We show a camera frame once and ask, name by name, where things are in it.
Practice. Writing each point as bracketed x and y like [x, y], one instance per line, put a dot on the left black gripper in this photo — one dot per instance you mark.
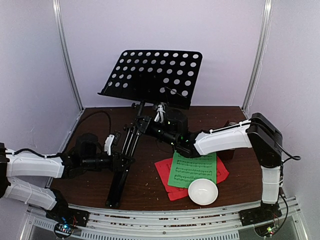
[117, 162]

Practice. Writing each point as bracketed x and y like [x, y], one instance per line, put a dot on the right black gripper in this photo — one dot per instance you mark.
[146, 123]

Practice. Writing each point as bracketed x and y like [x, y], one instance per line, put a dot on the red sheet music paper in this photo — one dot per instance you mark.
[163, 169]

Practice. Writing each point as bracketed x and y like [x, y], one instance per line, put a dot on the black perforated music stand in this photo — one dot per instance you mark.
[149, 77]

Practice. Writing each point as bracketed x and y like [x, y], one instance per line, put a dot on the green sheet music paper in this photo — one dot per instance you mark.
[184, 171]

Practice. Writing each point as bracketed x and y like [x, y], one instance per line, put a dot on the red wooden metronome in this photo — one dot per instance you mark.
[227, 155]

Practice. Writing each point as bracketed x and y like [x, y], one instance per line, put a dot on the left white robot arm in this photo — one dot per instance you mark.
[87, 155]

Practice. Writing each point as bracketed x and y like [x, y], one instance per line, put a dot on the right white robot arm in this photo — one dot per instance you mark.
[257, 133]

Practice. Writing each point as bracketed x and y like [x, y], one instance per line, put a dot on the white ceramic bowl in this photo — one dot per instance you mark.
[203, 192]

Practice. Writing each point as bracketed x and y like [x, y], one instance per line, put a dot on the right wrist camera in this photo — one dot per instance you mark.
[160, 112]

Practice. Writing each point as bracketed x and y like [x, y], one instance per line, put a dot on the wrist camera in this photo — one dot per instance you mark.
[160, 112]
[111, 141]

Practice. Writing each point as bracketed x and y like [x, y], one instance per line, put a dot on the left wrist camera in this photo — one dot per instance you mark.
[111, 141]

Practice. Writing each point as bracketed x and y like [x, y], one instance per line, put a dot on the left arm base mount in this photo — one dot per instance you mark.
[68, 219]

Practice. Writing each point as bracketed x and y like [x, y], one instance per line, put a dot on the left aluminium frame post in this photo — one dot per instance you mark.
[66, 57]

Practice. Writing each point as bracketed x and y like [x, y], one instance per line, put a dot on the aluminium frame post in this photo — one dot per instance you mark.
[66, 57]
[257, 64]

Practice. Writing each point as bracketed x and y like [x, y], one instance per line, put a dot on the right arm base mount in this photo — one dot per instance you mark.
[260, 217]

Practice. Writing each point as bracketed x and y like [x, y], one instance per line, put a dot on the aluminium front rail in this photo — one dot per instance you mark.
[217, 223]

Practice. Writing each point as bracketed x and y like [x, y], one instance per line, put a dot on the right aluminium frame post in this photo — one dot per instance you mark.
[257, 64]

